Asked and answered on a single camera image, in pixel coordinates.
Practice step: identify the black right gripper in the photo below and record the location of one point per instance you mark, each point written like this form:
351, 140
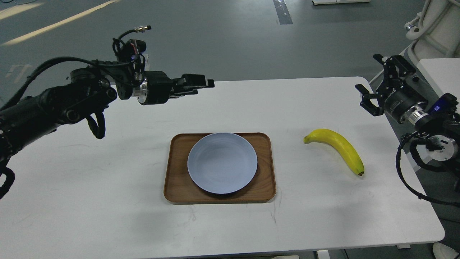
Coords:
394, 96

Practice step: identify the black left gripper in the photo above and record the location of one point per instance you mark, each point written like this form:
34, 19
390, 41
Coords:
158, 88

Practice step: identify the light blue round plate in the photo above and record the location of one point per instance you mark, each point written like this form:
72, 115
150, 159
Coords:
222, 163

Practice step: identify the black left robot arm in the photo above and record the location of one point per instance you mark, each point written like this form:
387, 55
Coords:
90, 91

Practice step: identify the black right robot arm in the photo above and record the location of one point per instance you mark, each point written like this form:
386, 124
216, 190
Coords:
434, 143

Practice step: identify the yellow banana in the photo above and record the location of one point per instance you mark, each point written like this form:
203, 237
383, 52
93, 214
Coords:
341, 145

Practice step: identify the white side table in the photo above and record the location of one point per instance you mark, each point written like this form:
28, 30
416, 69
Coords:
438, 77

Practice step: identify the white machine base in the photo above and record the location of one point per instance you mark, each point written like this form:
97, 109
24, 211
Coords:
434, 32

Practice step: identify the brown wooden tray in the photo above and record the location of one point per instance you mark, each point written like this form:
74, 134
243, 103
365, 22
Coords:
180, 189

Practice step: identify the white shoe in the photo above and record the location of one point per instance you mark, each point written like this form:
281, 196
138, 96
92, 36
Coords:
441, 251

